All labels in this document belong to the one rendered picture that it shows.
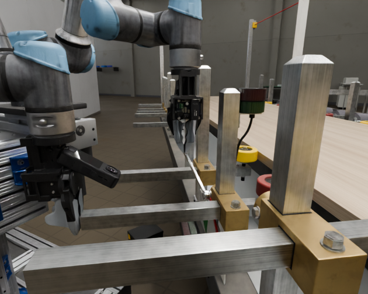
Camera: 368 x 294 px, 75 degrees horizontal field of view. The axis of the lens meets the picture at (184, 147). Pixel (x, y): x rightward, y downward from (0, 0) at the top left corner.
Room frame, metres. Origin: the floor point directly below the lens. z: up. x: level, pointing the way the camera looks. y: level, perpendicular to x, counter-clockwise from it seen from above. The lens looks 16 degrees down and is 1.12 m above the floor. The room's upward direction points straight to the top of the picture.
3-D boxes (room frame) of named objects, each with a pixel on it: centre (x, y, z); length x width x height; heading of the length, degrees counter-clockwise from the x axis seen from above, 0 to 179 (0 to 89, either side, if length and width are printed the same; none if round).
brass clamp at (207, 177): (0.74, -0.06, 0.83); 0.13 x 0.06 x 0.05; 8
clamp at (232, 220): (0.49, -0.10, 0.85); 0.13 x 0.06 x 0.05; 8
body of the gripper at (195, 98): (0.60, 0.00, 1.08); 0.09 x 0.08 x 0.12; 8
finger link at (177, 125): (0.60, 0.01, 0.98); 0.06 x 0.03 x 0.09; 8
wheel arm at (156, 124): (1.71, 0.14, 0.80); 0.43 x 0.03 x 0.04; 98
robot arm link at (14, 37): (0.84, 0.50, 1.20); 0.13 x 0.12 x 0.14; 142
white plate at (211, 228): (0.54, -0.07, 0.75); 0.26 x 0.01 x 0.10; 8
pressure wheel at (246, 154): (0.74, -0.20, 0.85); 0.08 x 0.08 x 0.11
